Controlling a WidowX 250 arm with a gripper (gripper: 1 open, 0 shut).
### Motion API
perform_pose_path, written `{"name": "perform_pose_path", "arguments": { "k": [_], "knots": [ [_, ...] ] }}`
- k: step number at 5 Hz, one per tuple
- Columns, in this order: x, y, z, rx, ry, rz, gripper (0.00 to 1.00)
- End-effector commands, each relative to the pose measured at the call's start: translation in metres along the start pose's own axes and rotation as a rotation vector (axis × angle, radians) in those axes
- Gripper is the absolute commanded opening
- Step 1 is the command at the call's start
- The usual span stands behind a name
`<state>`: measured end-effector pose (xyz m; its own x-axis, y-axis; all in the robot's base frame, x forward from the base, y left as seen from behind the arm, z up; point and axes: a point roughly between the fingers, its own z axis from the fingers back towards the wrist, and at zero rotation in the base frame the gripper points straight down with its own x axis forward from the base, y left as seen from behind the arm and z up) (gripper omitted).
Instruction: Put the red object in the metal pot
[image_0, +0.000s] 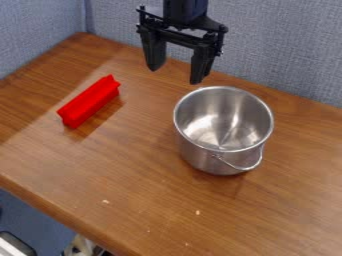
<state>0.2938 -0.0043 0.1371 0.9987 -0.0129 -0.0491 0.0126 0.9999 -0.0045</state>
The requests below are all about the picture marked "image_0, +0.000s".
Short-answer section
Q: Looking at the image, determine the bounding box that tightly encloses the white object under table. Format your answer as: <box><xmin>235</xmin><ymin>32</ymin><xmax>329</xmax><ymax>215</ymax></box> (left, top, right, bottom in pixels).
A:
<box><xmin>60</xmin><ymin>235</ymin><xmax>106</xmax><ymax>256</ymax></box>

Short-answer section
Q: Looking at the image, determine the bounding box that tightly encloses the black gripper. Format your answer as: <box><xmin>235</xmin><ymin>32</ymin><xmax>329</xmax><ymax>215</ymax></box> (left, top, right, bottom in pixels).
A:
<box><xmin>136</xmin><ymin>0</ymin><xmax>229</xmax><ymax>85</ymax></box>

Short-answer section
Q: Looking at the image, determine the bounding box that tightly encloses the red rectangular block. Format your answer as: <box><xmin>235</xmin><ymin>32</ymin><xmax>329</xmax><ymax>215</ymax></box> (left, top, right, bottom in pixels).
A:
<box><xmin>56</xmin><ymin>74</ymin><xmax>120</xmax><ymax>129</ymax></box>

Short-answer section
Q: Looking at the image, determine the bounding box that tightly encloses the metal pot with handle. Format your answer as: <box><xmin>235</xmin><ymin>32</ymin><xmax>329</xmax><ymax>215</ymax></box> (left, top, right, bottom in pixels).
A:
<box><xmin>172</xmin><ymin>86</ymin><xmax>274</xmax><ymax>176</ymax></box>

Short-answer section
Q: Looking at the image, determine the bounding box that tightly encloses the grey object bottom left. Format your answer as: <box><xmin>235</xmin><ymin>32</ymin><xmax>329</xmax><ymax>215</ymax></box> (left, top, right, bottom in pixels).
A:
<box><xmin>0</xmin><ymin>231</ymin><xmax>38</xmax><ymax>256</ymax></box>

